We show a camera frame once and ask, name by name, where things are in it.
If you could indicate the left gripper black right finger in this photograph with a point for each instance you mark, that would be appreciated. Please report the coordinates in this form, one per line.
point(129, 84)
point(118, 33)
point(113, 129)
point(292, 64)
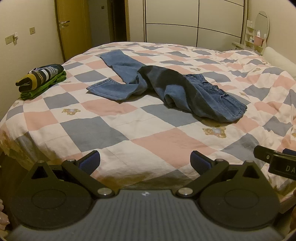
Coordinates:
point(210, 172)

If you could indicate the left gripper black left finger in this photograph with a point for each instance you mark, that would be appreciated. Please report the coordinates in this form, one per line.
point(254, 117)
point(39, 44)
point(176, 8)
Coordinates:
point(81, 171)

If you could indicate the blue denim jeans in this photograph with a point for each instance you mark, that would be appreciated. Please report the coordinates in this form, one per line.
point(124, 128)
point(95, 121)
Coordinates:
point(191, 93)

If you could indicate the pink grey checkered quilt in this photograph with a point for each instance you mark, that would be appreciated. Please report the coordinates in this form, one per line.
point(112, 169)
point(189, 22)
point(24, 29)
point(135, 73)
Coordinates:
point(142, 143)

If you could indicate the green folded garment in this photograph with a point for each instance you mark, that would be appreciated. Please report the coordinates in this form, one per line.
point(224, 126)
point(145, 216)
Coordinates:
point(40, 90)

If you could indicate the striped folded shirt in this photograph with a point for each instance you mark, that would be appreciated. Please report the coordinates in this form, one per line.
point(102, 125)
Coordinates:
point(38, 76)

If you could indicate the white pillow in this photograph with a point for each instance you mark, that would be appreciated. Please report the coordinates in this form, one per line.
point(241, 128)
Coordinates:
point(276, 59)

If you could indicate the vanity table with mirror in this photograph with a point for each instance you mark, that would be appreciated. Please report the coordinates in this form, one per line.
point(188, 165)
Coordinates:
point(255, 35)

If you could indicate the white wardrobe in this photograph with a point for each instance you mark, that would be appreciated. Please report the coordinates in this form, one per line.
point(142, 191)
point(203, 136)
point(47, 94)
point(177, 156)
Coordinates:
point(210, 24)

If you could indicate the wooden door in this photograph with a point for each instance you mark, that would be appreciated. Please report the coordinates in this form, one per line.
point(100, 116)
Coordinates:
point(74, 27)

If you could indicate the wall socket plate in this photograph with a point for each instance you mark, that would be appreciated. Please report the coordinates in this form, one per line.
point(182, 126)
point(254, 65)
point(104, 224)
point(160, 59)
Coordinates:
point(32, 30)

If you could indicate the wall light switch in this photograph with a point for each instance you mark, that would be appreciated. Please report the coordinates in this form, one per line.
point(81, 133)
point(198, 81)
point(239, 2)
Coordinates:
point(12, 39)

